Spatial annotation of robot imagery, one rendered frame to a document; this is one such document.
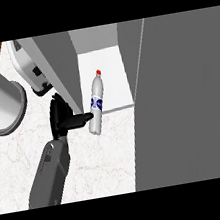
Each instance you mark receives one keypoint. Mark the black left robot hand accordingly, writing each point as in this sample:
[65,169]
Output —
[61,116]

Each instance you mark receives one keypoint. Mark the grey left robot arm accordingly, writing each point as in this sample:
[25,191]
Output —
[50,174]

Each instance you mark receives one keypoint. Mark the white water bottle red cap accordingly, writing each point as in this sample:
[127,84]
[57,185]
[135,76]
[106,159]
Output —
[96,104]

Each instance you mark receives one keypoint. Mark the grey open cabinet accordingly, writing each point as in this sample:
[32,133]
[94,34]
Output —
[88,68]

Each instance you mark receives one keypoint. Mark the large dark grey cabinet door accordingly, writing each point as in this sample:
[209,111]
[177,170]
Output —
[182,103]

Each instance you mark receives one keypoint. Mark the white toaster with black knobs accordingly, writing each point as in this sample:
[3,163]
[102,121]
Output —
[30,71]

